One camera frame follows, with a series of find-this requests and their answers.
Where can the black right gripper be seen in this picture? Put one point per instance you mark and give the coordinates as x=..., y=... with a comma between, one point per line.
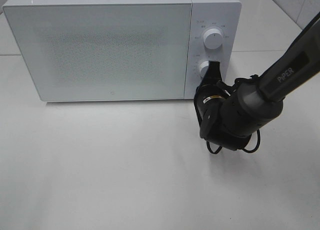
x=215, y=102

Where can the white microwave knob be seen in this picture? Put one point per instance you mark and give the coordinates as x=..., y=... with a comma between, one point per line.
x=213, y=38
x=202, y=68

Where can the white microwave door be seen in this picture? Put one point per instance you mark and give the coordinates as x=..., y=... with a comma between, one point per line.
x=104, y=52

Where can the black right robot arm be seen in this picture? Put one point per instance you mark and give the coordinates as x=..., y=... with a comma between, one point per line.
x=260, y=97

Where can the white microwave oven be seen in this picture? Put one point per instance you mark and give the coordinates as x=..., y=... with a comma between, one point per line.
x=205, y=14

